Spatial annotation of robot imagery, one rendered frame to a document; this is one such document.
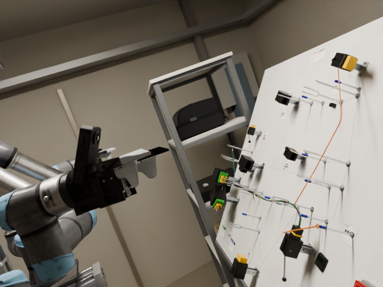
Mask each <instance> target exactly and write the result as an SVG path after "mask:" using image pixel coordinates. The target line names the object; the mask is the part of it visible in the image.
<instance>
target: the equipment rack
mask: <svg viewBox="0 0 383 287"><path fill-rule="evenodd" d="M231 55H233V53H232V51H231V52H228V53H226V54H223V55H220V56H217V57H214V58H212V59H209V60H205V61H203V62H200V63H197V64H195V65H191V66H189V67H186V68H183V69H180V70H178V71H175V72H172V73H169V74H167V75H163V76H161V77H158V78H155V79H152V80H150V81H149V85H148V90H147V94H148V95H150V98H151V100H152V103H153V106H154V108H155V111H156V113H157V116H158V119H159V121H160V124H161V126H162V129H163V131H164V134H165V137H166V140H167V142H168V145H169V147H170V150H171V152H172V155H173V158H174V160H175V163H176V165H177V168H178V171H179V173H180V176H181V179H182V181H183V183H184V186H185V189H186V192H187V194H188V197H189V199H190V202H191V205H192V207H193V210H194V213H195V215H196V217H197V220H198V223H199V226H200V228H201V231H202V233H203V236H204V238H205V241H206V244H207V247H208V249H209V251H210V254H211V257H212V259H213V262H214V265H215V267H216V270H217V272H218V275H219V278H220V280H221V283H222V285H223V287H235V284H234V280H233V277H232V275H231V273H230V271H231V270H230V268H229V267H228V265H227V264H226V262H225V260H224V259H223V257H222V256H221V254H220V253H219V251H218V248H217V246H216V243H215V241H216V238H217V235H216V233H215V230H214V227H213V225H212V222H211V220H210V217H209V214H208V213H209V212H212V211H214V210H215V209H214V208H213V206H210V200H209V201H207V202H204V201H203V199H202V196H201V193H200V191H199V188H198V185H197V182H196V180H195V177H194V175H193V172H192V169H191V167H190V164H189V161H188V159H187V156H186V154H185V151H184V150H186V149H188V148H191V147H193V146H196V145H199V144H201V143H203V142H206V141H209V140H212V139H213V138H216V137H219V136H221V135H224V134H226V135H227V137H228V140H229V143H230V145H231V146H234V145H235V142H234V144H233V141H234V138H233V135H232V133H231V135H232V138H233V141H232V138H231V135H230V132H232V131H234V130H237V129H239V128H242V127H244V126H248V127H249V124H250V121H251V117H252V115H251V112H250V109H249V107H248V103H247V100H246V98H245V94H244V92H243V89H242V86H241V83H240V81H239V77H238V74H237V72H236V69H235V66H234V63H233V60H232V58H231ZM225 64H226V66H227V69H228V71H229V74H230V77H231V80H232V82H233V86H234V89H235V91H236V94H237V97H238V100H239V103H240V105H241V108H242V112H243V114H244V116H243V117H232V118H229V120H228V119H227V118H226V116H223V118H224V119H225V122H224V124H222V126H217V127H215V128H212V129H209V130H207V131H205V132H202V133H200V134H196V135H194V136H192V137H189V138H187V139H186V140H184V141H183V140H182V141H181V140H180V138H179V135H178V133H177V129H176V127H175V125H174V122H173V119H172V117H171V114H170V112H169V108H168V106H167V104H166V101H165V98H164V95H163V93H164V92H167V91H170V90H172V89H175V88H178V87H181V86H183V85H186V84H189V83H192V82H194V81H197V80H200V79H203V78H206V80H207V82H208V85H209V88H210V90H211V94H212V96H213V97H214V98H215V99H216V102H217V104H218V107H219V109H218V111H220V112H222V114H224V115H225V113H224V111H223V108H222V105H221V102H220V99H219V97H218V94H217V91H216V88H215V85H214V83H213V79H212V77H211V75H212V74H213V73H214V72H215V71H217V70H219V69H220V68H221V67H223V66H224V65H225ZM155 96H157V98H158V101H159V103H160V106H161V109H162V112H163V114H164V117H165V119H166V122H167V125H168V127H169V130H170V133H171V135H172V137H173V139H172V138H171V136H170V134H169V131H168V128H167V126H166V123H165V120H164V118H163V115H162V113H161V110H160V107H159V105H158V102H157V99H156V97H155ZM235 147H236V145H235ZM176 151H178V153H179V156H180V159H181V161H182V164H183V166H184V169H185V172H186V175H187V177H188V180H189V182H190V185H191V188H192V190H193V193H194V194H193V193H192V191H191V189H190V186H189V183H188V180H187V178H186V175H185V173H184V170H183V168H182V165H181V162H180V159H179V157H178V154H177V152H176ZM206 207H207V208H206ZM199 210H200V212H201V214H202V217H203V219H204V221H205V224H206V227H207V230H208V232H209V235H208V233H207V230H206V228H205V225H204V223H203V220H202V217H201V214H200V213H199ZM221 267H222V269H223V272H224V274H225V277H226V280H227V283H226V280H225V277H224V275H223V272H222V269H221Z"/></svg>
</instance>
